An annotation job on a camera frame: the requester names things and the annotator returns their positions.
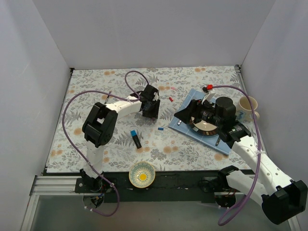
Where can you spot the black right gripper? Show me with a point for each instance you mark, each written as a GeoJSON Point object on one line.
{"type": "Point", "coordinates": [194, 112]}

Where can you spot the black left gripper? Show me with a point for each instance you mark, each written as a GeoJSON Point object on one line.
{"type": "Point", "coordinates": [149, 106]}

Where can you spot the black blue highlighter pen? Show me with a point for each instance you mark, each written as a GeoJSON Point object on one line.
{"type": "Point", "coordinates": [136, 139]}

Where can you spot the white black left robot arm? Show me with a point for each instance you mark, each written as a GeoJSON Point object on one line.
{"type": "Point", "coordinates": [100, 124]}

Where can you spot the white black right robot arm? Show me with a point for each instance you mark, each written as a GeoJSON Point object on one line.
{"type": "Point", "coordinates": [279, 196]}

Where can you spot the light blue checkered napkin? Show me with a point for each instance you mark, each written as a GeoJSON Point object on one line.
{"type": "Point", "coordinates": [192, 130]}

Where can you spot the striped rim cream plate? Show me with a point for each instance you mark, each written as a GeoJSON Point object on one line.
{"type": "Point", "coordinates": [203, 128]}

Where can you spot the floral patterned tablecloth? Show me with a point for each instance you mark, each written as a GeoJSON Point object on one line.
{"type": "Point", "coordinates": [166, 150]}

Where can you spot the cream painted mug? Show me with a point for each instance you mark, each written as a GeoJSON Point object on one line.
{"type": "Point", "coordinates": [244, 109]}

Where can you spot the yellow centre patterned bowl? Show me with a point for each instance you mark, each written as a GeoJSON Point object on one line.
{"type": "Point", "coordinates": [141, 174]}

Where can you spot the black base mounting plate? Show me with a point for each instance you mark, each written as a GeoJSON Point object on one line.
{"type": "Point", "coordinates": [168, 186]}

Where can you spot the knife black handle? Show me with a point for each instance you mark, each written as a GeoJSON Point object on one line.
{"type": "Point", "coordinates": [217, 142]}

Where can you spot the aluminium frame rail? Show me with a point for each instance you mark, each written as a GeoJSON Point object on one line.
{"type": "Point", "coordinates": [49, 186]}

